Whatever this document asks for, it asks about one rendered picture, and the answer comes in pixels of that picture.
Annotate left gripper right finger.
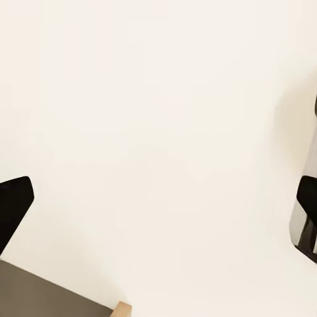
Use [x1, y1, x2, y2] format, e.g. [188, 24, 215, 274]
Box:
[297, 176, 317, 228]

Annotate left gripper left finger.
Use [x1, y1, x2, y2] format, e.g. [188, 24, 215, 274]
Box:
[0, 176, 34, 254]

